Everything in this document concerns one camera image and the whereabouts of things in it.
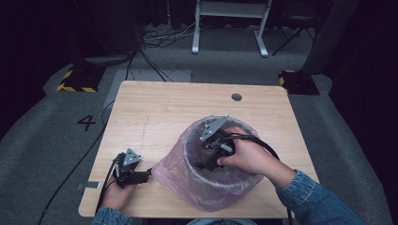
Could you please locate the person's left hand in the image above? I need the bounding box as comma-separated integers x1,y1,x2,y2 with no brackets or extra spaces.
100,183,137,212

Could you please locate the left hand-held gripper cable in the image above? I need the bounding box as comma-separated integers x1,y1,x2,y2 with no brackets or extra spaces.
95,152,122,214

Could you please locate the pink plastic bag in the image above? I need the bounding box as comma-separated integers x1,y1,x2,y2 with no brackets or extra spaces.
150,114,266,213

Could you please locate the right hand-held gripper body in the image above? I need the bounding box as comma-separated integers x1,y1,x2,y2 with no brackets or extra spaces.
199,114,237,164

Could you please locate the person's lap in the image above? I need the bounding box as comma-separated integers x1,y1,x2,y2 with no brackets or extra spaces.
186,217,258,225

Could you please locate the grey curtain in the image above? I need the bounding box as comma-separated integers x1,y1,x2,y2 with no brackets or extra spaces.
300,0,361,76

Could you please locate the dark stand with grey base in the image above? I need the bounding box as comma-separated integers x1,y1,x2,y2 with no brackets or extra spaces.
73,0,143,68

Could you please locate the black tripod stand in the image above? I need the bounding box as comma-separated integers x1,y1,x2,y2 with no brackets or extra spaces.
270,8,317,57

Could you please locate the metal table edge bracket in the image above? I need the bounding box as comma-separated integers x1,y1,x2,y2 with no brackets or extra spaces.
76,180,102,191

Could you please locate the person's right hand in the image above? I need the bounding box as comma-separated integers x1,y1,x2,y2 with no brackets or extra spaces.
216,126,297,190

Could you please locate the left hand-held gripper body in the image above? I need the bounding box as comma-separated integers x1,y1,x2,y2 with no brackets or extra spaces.
112,147,143,188

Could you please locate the tangle of floor cables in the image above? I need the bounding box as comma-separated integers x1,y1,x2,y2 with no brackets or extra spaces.
142,21,202,50

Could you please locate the long black floor cable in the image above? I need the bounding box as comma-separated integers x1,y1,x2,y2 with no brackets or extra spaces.
37,100,115,225

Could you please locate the white metal stand frame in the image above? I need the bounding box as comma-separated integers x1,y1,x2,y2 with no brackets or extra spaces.
191,0,273,58

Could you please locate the black yellow striped base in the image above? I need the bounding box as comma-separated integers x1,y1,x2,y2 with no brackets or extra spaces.
278,69,321,97
55,63,106,94

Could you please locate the green plastic bin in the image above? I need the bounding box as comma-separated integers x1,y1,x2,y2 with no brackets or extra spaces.
182,116,264,211

